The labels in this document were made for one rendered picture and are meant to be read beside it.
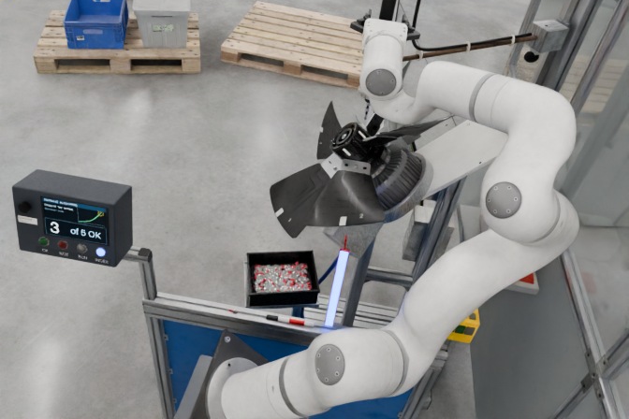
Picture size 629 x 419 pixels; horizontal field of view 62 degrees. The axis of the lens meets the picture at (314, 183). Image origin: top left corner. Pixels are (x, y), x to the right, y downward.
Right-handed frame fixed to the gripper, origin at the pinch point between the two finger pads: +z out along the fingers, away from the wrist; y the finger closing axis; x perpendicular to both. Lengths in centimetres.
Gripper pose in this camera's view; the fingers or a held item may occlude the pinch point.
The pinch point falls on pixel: (386, 19)
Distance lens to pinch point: 136.1
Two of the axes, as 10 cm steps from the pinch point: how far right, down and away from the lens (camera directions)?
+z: 1.4, -6.4, 7.6
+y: 9.8, 1.7, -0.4
